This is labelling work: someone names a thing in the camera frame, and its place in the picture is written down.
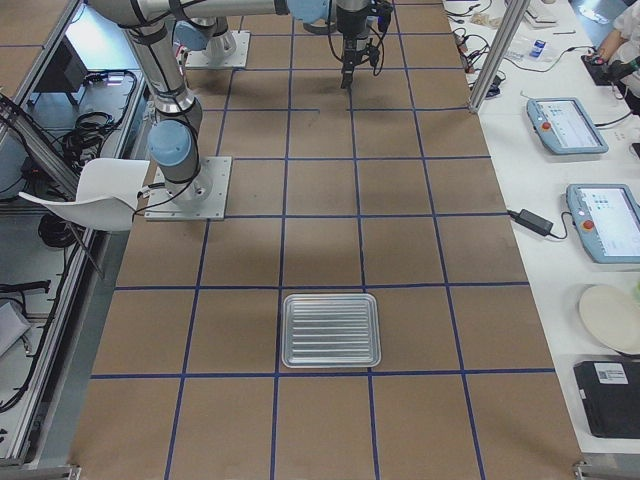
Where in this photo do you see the ribbed metal tray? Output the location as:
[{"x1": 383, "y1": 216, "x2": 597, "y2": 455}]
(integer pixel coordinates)
[{"x1": 281, "y1": 293, "x2": 382, "y2": 368}]

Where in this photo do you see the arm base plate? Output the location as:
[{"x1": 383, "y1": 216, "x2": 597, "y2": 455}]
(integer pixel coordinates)
[
  {"x1": 143, "y1": 156, "x2": 232, "y2": 221},
  {"x1": 186, "y1": 30, "x2": 251, "y2": 70}
]

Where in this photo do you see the black power adapter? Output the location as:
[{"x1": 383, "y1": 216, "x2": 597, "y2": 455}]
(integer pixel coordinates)
[{"x1": 508, "y1": 209, "x2": 553, "y2": 237}]

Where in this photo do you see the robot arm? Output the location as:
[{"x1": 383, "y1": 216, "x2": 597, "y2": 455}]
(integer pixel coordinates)
[
  {"x1": 171, "y1": 1, "x2": 393, "y2": 89},
  {"x1": 93, "y1": 1, "x2": 331, "y2": 116}
]

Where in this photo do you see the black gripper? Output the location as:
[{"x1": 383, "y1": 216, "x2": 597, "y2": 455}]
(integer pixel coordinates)
[{"x1": 340, "y1": 29, "x2": 369, "y2": 89}]

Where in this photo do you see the blue teach pendant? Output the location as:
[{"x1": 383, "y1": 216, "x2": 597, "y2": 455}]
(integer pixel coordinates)
[
  {"x1": 566, "y1": 184, "x2": 639, "y2": 264},
  {"x1": 526, "y1": 97, "x2": 609, "y2": 155}
]

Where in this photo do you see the white plastic chair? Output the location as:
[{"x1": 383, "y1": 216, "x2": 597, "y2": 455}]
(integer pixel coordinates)
[{"x1": 19, "y1": 158, "x2": 149, "y2": 232}]

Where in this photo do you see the black flat case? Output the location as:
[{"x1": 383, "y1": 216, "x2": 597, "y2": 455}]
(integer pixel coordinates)
[{"x1": 574, "y1": 361, "x2": 639, "y2": 439}]

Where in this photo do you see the aluminium frame post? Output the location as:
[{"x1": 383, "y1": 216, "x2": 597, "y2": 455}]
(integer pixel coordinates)
[{"x1": 468, "y1": 0, "x2": 529, "y2": 113}]

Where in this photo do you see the round beige plate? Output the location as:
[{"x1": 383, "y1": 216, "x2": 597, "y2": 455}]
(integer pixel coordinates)
[{"x1": 578, "y1": 285, "x2": 639, "y2": 356}]

